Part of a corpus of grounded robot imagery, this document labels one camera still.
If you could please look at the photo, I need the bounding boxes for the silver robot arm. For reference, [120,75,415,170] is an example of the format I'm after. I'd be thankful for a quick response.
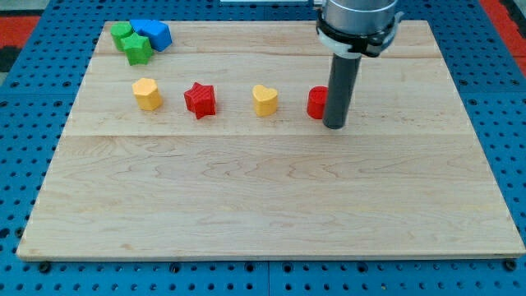
[316,0,404,59]

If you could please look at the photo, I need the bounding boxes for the yellow heart block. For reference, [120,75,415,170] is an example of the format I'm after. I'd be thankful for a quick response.
[252,85,279,117]

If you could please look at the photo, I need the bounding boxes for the light wooden board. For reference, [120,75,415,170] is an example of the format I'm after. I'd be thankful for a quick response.
[17,21,525,261]

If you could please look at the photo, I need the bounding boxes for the red cylinder block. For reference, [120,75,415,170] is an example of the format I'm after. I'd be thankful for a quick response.
[307,86,328,119]

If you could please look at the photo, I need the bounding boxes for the red star block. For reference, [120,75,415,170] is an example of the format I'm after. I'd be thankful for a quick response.
[183,82,216,119]

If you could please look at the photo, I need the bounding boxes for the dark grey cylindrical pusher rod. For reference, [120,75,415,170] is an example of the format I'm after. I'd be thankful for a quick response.
[322,54,361,129]

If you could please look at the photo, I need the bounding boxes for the yellow hexagon block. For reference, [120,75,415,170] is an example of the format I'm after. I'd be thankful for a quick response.
[131,78,163,111]

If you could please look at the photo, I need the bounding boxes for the blue pentagon block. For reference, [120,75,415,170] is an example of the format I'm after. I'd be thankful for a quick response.
[142,20,173,52]

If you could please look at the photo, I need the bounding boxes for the green star block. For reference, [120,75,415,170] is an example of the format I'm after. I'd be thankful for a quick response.
[121,33,153,66]

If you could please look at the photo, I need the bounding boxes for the blue block behind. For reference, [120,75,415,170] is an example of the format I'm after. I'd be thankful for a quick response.
[129,19,151,35]

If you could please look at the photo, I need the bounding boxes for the green cylinder block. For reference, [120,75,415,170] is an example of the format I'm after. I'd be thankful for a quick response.
[110,21,134,52]

